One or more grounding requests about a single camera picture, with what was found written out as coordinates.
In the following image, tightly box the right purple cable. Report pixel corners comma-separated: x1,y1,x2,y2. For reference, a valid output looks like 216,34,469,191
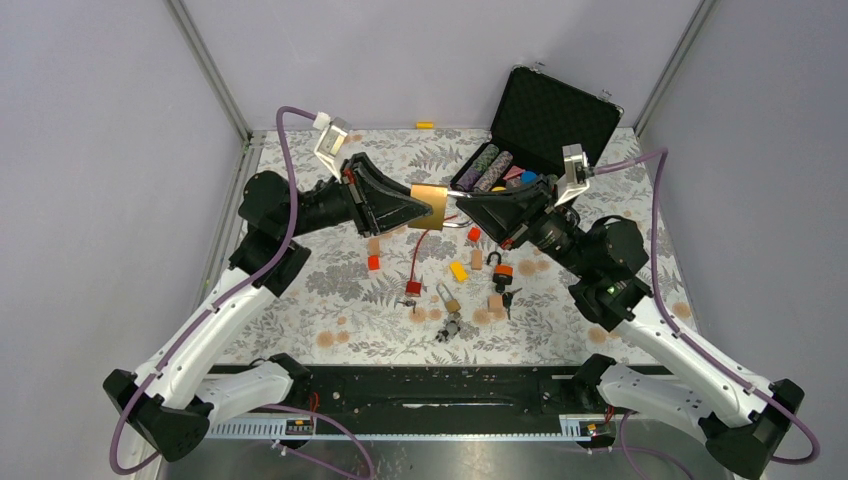
582,146,823,480

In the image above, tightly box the black poker chip case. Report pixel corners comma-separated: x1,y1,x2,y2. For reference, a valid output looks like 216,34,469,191
449,66,624,192

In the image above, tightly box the yellow rectangular block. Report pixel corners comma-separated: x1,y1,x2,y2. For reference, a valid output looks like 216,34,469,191
449,261,469,283

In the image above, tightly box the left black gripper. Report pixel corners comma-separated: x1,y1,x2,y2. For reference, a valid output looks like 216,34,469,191
292,155,441,238

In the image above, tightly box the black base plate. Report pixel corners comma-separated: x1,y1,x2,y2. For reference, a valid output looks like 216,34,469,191
241,362,641,439

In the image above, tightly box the large brass padlock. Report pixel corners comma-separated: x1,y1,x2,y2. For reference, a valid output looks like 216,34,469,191
408,184,473,231

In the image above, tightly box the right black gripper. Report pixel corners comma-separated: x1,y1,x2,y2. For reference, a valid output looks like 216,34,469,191
450,175,591,278

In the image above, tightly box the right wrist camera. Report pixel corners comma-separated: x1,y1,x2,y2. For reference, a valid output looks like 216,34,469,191
554,143,589,207

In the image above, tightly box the small brass padlock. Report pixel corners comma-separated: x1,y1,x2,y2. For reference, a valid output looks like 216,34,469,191
436,283,461,315

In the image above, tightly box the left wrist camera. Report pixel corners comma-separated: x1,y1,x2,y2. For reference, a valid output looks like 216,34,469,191
313,112,351,179

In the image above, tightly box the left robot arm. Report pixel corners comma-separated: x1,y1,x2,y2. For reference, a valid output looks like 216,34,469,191
103,153,433,462

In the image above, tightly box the orange black padlock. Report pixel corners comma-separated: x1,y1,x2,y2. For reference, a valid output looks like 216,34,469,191
486,251,514,294

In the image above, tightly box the tan block near keys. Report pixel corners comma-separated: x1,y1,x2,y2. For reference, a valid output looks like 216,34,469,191
487,294,506,314

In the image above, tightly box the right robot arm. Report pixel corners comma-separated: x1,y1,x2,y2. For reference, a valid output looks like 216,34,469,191
456,179,804,479

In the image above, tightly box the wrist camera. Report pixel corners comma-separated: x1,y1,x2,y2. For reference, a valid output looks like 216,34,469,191
554,143,589,207
313,112,351,179

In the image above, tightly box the red cable padlock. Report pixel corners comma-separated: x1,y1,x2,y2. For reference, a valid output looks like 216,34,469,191
404,215,458,297

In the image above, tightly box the tan wooden block far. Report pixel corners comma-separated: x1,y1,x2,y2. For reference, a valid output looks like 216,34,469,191
367,237,381,257

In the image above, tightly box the tan wooden block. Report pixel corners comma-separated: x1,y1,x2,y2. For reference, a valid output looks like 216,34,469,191
470,249,484,270
367,237,381,257

